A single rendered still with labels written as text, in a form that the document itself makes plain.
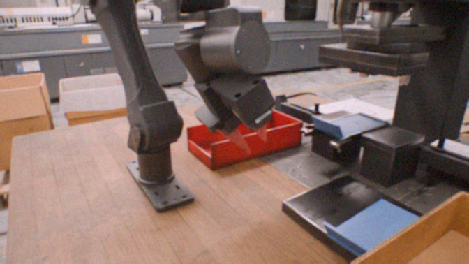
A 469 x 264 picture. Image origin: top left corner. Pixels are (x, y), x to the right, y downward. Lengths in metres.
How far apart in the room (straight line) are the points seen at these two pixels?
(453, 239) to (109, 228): 0.51
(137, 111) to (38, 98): 2.08
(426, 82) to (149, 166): 0.65
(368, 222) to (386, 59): 0.28
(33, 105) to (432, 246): 2.46
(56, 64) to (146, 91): 4.37
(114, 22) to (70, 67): 4.33
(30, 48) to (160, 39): 1.72
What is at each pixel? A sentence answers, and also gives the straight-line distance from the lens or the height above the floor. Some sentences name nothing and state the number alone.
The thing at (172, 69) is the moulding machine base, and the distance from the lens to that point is 5.18.
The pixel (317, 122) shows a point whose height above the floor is 1.00.
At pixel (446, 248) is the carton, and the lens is 0.54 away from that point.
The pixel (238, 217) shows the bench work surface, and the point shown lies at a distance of 0.53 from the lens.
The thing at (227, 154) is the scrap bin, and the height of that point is 0.93.
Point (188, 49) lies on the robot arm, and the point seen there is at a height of 1.17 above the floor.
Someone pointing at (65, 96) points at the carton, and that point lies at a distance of 2.65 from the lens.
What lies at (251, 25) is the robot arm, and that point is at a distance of 0.35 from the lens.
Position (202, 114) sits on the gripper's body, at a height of 1.07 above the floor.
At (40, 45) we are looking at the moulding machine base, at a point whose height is 0.79.
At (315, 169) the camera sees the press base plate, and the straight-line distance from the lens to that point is 0.68.
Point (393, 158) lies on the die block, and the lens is 0.63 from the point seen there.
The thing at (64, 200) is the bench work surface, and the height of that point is 0.90.
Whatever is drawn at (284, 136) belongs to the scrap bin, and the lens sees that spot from 0.74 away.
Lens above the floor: 1.21
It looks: 22 degrees down
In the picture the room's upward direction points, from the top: straight up
